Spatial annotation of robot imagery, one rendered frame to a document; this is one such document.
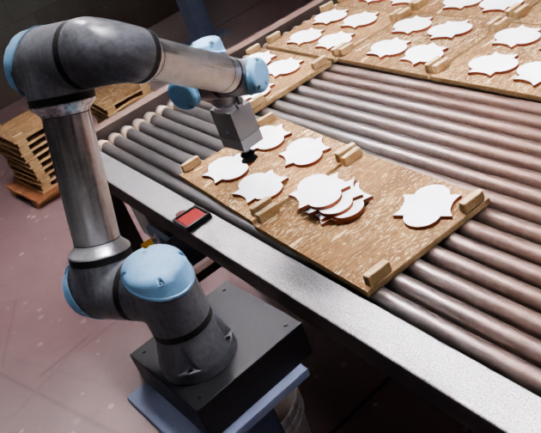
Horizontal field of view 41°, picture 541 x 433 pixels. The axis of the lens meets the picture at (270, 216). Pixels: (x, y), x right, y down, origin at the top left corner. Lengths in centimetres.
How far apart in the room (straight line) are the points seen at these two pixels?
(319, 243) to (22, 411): 188
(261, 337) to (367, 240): 32
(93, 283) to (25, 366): 206
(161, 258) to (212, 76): 37
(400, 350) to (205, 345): 34
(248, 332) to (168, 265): 24
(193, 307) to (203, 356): 10
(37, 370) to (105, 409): 50
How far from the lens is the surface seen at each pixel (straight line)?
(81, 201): 130
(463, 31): 235
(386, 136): 192
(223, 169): 196
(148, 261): 127
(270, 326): 137
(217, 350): 132
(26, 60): 128
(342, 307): 141
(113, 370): 305
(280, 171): 187
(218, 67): 140
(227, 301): 148
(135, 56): 122
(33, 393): 320
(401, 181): 167
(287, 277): 153
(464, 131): 186
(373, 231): 154
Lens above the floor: 182
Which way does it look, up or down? 32 degrees down
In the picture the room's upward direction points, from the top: 21 degrees counter-clockwise
